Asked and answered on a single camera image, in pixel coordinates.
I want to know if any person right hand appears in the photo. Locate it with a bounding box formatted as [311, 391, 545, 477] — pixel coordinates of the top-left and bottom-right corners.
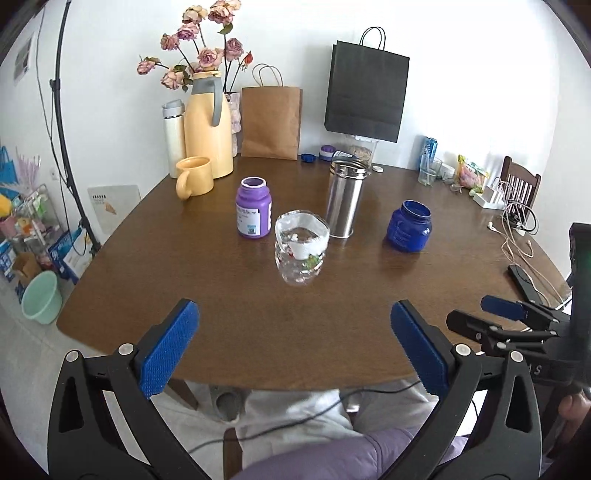
[546, 392, 590, 459]

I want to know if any black smartphone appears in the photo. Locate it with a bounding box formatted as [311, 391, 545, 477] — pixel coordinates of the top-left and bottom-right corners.
[507, 264, 550, 306]

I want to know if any blue glass jar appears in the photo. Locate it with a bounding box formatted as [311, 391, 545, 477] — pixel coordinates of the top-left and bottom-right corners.
[386, 200, 432, 253]

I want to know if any white power strip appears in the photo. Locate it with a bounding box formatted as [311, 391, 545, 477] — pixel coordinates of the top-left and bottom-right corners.
[473, 177, 508, 210]

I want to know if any purple jacket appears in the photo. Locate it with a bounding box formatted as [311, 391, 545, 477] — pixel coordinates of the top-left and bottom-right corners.
[230, 426, 468, 480]

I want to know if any wooden chair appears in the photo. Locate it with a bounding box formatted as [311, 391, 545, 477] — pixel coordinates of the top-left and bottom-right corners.
[500, 156, 542, 208]

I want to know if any green plastic basin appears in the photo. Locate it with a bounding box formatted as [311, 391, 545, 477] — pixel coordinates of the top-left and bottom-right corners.
[21, 271, 62, 325]

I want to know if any colourful snack packet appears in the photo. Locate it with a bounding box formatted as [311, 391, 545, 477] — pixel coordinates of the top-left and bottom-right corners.
[455, 155, 489, 194]

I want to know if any white cream jar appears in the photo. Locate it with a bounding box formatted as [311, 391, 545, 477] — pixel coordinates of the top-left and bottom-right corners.
[439, 163, 456, 181]

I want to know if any drinking glass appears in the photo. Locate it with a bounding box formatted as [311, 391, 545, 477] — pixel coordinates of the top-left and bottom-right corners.
[418, 154, 440, 186]

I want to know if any white booklet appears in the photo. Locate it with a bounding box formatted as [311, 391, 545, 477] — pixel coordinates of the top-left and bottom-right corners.
[87, 185, 141, 236]

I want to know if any purple pill bottle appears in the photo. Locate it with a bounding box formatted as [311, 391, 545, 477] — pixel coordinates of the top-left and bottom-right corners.
[235, 176, 273, 239]

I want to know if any yellow ceramic mug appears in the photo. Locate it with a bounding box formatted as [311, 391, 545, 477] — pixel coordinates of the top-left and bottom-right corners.
[175, 156, 213, 200]

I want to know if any blue soda can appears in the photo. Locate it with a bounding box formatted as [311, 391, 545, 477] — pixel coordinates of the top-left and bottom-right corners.
[422, 137, 438, 160]

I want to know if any stainless steel tumbler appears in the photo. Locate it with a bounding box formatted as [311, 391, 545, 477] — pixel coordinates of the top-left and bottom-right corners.
[325, 158, 370, 239]

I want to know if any clear snack jar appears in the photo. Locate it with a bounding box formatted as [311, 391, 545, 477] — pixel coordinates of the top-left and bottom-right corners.
[348, 136, 379, 167]

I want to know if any lying blue white bottle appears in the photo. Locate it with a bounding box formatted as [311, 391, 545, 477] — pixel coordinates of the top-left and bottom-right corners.
[318, 145, 353, 162]

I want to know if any yellow thermos jug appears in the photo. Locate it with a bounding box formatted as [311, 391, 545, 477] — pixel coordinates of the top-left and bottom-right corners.
[184, 70, 233, 179]

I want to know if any white slim thermos bottle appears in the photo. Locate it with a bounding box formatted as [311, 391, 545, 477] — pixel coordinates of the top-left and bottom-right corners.
[162, 99, 186, 179]

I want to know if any black paper bag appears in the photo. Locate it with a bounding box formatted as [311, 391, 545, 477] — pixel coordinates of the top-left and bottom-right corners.
[325, 26, 410, 143]

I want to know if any brown paper bag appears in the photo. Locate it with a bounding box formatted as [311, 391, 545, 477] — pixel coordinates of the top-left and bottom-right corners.
[240, 63, 303, 161]

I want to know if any pink patterned vase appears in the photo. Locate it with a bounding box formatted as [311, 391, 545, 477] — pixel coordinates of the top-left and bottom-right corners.
[226, 92, 242, 157]

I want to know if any studio light on stand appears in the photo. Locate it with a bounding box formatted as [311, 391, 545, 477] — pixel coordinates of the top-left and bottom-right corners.
[48, 0, 103, 257]

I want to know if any pink flower bouquet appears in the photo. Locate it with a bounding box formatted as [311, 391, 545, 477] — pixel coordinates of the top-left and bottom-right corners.
[136, 0, 253, 95]

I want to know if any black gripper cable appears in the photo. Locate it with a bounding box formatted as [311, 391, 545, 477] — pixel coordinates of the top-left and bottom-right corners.
[188, 380, 426, 455]

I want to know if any white earphone cable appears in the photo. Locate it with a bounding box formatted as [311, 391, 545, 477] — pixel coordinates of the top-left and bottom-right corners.
[486, 179, 569, 305]

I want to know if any cluttered wire shelf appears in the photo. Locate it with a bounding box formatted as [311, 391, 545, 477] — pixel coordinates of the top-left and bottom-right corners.
[1, 147, 92, 286]

